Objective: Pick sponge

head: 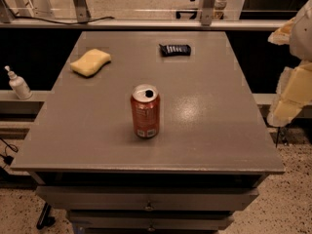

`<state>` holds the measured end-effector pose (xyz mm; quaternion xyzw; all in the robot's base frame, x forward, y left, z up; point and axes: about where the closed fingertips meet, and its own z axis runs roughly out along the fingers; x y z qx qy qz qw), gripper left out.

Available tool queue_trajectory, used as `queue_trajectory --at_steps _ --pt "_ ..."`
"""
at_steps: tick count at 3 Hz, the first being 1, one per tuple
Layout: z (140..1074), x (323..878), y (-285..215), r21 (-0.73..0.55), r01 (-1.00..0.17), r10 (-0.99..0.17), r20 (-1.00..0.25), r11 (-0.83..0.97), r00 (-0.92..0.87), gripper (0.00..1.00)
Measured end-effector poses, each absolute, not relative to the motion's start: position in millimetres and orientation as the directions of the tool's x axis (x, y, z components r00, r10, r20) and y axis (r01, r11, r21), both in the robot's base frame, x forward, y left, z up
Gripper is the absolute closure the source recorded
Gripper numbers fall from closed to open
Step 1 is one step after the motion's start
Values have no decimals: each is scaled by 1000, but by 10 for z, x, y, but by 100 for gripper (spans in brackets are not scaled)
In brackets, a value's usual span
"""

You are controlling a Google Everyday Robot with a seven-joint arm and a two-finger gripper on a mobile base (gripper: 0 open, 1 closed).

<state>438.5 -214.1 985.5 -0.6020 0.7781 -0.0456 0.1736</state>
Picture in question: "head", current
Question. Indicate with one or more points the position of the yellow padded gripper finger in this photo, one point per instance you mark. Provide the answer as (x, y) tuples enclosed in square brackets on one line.
[(293, 92), (283, 35)]

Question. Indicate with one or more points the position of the yellow sponge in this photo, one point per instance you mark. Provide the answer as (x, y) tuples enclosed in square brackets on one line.
[(90, 63)]

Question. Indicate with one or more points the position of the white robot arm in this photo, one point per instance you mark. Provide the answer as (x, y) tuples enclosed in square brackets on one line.
[(302, 34)]

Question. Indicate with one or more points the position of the grey drawer cabinet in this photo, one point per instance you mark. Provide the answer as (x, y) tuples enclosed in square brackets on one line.
[(206, 163)]

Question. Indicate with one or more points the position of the black snack packet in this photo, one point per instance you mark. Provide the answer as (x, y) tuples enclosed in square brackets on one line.
[(175, 50)]

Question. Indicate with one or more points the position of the orange soda can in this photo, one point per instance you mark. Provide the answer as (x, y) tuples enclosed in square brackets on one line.
[(145, 104)]

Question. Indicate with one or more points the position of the white pump bottle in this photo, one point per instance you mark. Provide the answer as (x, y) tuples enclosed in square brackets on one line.
[(18, 84)]

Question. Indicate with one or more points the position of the metal frame rail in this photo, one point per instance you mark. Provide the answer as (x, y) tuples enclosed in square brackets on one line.
[(117, 24)]

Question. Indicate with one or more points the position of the black floor cable plug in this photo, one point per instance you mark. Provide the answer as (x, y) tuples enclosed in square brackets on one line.
[(8, 150)]

